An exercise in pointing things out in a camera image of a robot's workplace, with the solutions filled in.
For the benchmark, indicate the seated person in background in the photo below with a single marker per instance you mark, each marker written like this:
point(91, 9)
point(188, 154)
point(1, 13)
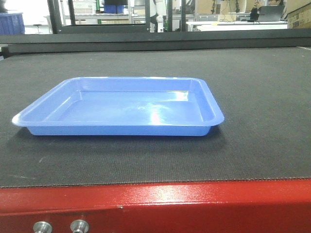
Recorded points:
point(272, 11)

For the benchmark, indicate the right silver bolt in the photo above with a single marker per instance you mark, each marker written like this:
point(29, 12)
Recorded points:
point(79, 226)

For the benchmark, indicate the cardboard box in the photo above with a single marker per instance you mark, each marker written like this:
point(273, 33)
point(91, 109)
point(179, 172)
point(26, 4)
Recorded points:
point(298, 14)

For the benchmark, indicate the left silver bolt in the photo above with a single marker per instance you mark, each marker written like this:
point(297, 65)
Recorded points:
point(42, 227)

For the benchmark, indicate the black fabric table mat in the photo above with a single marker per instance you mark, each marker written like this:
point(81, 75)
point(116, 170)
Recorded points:
point(264, 94)

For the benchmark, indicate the white background table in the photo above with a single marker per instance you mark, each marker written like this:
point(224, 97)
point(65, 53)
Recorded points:
point(207, 26)

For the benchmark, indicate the silver bolt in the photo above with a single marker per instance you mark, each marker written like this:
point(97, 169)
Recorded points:
point(42, 227)
point(79, 226)

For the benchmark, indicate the blue plastic tray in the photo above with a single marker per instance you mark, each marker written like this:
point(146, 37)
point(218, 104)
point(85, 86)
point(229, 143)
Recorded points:
point(147, 106)

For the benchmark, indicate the black metal frame stand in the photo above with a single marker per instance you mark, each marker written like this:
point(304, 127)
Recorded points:
point(135, 25)

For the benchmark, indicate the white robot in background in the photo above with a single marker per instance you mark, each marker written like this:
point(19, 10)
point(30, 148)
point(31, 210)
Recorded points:
point(157, 15)

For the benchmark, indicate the blue plastic crate background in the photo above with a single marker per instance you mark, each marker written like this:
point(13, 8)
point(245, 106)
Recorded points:
point(12, 23)

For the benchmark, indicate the red metal frame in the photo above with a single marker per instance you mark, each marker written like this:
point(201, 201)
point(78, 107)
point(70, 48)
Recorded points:
point(275, 206)

